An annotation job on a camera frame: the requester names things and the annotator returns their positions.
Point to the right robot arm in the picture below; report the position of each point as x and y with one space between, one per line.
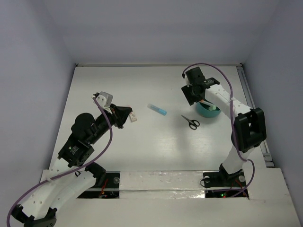
248 124

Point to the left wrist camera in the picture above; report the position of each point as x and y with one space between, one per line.
103 100

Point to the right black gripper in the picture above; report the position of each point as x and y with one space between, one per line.
191 99

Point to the green highlighter marker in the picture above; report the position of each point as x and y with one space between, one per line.
212 108

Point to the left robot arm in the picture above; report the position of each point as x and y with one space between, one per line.
72 173

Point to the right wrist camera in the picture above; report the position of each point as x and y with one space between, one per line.
184 76

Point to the teal round organizer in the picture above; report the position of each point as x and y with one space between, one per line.
204 111

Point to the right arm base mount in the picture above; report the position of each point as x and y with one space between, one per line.
222 185

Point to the white staple box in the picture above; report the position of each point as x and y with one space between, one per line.
133 117

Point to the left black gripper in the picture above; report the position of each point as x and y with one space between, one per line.
116 116

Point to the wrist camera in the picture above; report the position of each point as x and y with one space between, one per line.
103 100
184 76

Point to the orange highlighter marker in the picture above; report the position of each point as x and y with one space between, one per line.
206 103

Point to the black handled scissors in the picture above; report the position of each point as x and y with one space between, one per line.
193 124

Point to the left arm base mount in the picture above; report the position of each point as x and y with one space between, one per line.
106 183

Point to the blue highlighter marker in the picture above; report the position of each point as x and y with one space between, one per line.
157 109

